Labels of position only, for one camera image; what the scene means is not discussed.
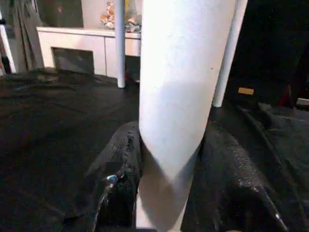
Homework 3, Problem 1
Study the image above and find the black glossy mat cloth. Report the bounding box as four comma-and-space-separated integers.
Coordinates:
0, 67, 309, 232

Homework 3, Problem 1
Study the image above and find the orange white shell ornament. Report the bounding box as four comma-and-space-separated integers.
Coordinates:
100, 2, 116, 29

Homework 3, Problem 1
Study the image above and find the dark framed wall panel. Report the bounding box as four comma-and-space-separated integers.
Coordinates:
36, 0, 84, 29

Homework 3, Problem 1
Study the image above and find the grey curtain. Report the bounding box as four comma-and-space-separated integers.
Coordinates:
9, 0, 45, 73

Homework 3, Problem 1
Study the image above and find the white plastic table leg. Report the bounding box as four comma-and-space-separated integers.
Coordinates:
211, 0, 249, 108
136, 0, 237, 232
114, 0, 126, 89

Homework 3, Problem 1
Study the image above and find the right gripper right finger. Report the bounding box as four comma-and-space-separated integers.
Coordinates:
185, 125, 290, 232

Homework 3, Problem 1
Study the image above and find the white glass door cabinet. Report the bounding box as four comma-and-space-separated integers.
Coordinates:
36, 26, 142, 78

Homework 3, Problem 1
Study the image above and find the white rack pole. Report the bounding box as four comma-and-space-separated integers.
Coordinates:
0, 9, 16, 73

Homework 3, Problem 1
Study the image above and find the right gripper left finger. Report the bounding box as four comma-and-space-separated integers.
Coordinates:
64, 120, 143, 232

